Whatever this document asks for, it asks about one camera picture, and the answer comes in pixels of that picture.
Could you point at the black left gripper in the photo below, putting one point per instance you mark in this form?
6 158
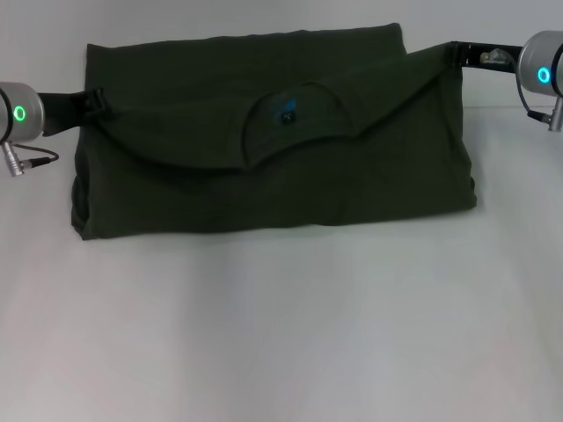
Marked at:
66 110

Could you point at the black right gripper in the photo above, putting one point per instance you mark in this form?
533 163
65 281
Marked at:
492 55

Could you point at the dark green FREE! t-shirt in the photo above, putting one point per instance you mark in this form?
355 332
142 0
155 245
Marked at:
272 184

